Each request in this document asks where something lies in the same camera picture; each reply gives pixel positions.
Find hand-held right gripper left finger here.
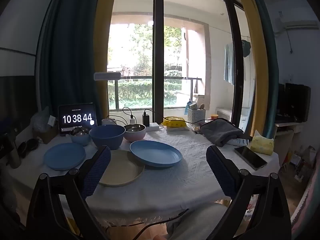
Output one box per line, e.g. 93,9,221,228
26,145,112,240

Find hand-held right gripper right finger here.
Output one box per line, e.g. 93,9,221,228
206,145,292,240

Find beige plate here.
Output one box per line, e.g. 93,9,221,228
99,150,145,187

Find large blue bowl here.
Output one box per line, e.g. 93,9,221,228
89,124,126,150

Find light blue steel bowl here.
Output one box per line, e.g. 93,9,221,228
69,127,92,147

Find blue plate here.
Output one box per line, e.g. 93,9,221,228
44,142,87,171
130,140,183,167

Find pink steel bowl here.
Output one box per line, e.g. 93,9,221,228
124,124,146,142

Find black smartphone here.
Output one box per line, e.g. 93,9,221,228
234,145,268,171

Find grey folded towel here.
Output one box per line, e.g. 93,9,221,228
200,119,244,147

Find white textured tablecloth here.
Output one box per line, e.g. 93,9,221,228
10,126,280,228

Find yellow tissue pack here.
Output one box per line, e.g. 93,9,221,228
250,130,275,156

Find white balcony appliance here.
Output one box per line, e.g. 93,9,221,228
215,107,250,130

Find tablet with clock display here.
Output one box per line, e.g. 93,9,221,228
58,102,97,133

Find white woven basket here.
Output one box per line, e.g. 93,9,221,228
187,108,206,128

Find cardboard box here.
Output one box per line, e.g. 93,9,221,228
32,125,60,144

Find yellow wipes pack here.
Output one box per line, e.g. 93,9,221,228
161,116,187,128

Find blue packet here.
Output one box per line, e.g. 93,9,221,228
185,100,198,115

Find white side desk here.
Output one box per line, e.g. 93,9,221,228
274,121,304,165

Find black sunglasses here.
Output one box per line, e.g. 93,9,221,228
17,138,39,158

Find clear plastic bag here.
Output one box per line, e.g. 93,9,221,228
31,106,50,132

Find dark metal bottle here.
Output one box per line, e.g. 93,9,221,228
5,136,22,169

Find white desk lamp head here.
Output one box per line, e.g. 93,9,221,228
94,72,122,81

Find balcony railing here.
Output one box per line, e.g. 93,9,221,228
107,76,202,110

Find black monitor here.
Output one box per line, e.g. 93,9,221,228
276,82,312,123

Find hanging light blue garment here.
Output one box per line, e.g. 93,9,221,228
223,44,235,85

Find teal curtain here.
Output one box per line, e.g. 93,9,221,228
247,0,279,139

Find dark blue curtain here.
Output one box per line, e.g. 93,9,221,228
37,0,100,120

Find yellow curtain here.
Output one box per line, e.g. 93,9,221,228
230,0,269,140
94,0,118,119

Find hanging green cloth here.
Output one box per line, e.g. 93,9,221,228
241,39,251,58

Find white air conditioner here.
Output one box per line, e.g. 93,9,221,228
275,17,320,34

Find black charger cable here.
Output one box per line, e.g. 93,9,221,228
107,107,135,121

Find thin black cable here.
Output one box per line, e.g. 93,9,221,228
131,209,189,240

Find black door frame post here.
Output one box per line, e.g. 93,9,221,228
152,0,165,127
224,0,244,128

